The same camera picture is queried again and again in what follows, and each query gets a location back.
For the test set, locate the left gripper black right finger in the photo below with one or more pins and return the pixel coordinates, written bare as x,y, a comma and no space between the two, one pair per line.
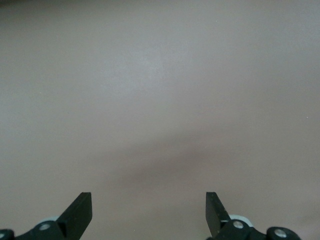
216,217

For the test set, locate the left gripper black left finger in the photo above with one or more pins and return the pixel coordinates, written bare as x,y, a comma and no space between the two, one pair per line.
75,217

